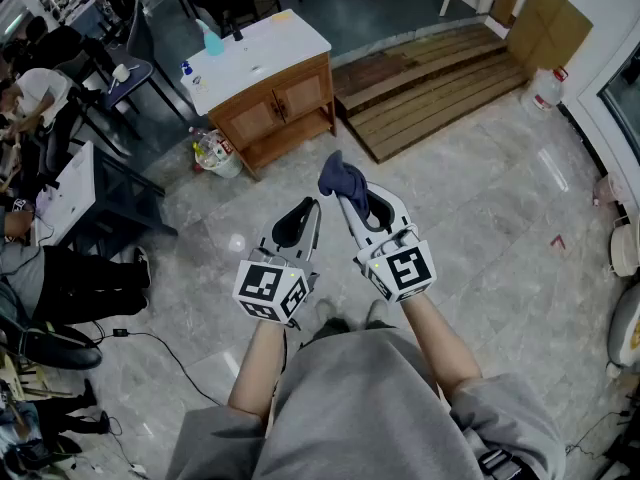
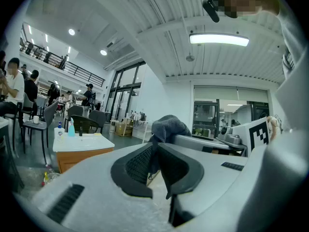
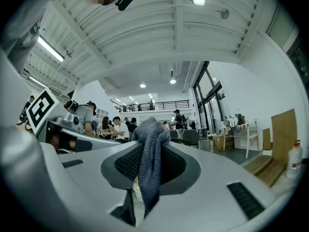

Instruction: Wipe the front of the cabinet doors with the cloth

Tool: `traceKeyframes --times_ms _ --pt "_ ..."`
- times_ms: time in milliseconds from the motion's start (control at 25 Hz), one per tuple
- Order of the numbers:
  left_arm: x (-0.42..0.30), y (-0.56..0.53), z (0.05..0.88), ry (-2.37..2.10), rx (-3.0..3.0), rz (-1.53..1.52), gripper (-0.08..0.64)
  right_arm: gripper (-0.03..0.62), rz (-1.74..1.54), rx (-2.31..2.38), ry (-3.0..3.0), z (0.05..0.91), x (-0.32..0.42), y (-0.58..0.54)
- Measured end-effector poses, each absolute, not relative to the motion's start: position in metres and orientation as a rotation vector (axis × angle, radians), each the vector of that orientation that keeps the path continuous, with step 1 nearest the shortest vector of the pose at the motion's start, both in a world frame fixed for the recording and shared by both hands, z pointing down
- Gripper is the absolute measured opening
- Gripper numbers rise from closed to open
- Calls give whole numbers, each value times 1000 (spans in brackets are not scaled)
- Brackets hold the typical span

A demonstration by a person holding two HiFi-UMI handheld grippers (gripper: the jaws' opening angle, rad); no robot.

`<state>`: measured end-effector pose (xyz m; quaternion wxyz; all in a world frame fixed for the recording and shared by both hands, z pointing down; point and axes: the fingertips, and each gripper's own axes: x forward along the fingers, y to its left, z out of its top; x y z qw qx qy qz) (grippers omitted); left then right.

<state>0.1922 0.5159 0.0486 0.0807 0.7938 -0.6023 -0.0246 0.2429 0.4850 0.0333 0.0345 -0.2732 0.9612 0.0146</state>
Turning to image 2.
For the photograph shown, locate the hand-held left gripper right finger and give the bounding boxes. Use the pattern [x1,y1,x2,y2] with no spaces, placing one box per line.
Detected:
[156,143,251,228]

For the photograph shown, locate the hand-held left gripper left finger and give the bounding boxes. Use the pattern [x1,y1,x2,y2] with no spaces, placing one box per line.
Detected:
[31,143,170,232]

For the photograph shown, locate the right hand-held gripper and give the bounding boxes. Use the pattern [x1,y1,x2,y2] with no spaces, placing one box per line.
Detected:
[173,117,270,157]

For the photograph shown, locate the blue-grey cloth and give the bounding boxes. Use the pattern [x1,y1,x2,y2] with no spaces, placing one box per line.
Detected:
[147,114,193,180]

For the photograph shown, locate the wooden cabinet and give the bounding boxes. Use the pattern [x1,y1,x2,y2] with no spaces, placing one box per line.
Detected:
[56,147,114,174]

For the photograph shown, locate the large glass window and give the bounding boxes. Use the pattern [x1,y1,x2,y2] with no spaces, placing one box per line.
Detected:
[193,86,270,141]

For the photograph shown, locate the white roller blind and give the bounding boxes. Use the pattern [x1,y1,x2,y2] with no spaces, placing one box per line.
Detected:
[194,86,269,103]

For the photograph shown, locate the clear bottle yellow label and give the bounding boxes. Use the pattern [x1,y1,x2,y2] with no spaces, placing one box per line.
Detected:
[41,164,61,187]

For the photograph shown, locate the brown cardboard box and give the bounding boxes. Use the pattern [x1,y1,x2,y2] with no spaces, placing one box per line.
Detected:
[113,118,134,137]

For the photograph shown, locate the teal spray bottle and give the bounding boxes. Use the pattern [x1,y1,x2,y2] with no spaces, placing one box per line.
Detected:
[68,117,76,137]

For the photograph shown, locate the dark green chair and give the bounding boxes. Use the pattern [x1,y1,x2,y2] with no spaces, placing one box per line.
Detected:
[70,115,99,134]

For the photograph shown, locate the grey plastic chair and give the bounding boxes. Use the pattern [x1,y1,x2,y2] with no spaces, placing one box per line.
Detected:
[88,110,107,134]
[22,100,60,160]
[64,104,84,130]

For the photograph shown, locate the black framed glass doors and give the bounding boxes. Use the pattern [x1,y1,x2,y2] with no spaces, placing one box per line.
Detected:
[105,61,147,128]

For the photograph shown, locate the long ceiling lamp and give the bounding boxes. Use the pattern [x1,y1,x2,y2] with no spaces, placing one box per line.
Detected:
[189,32,250,47]

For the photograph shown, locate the black balcony railing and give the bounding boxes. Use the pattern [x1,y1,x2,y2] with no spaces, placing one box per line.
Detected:
[19,40,106,88]

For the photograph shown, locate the person's grey shirt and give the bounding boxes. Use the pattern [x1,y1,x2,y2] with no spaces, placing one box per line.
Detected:
[259,6,309,91]

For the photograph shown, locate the black head-mounted camera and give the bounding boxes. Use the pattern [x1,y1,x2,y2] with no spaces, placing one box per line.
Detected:
[202,0,221,23]

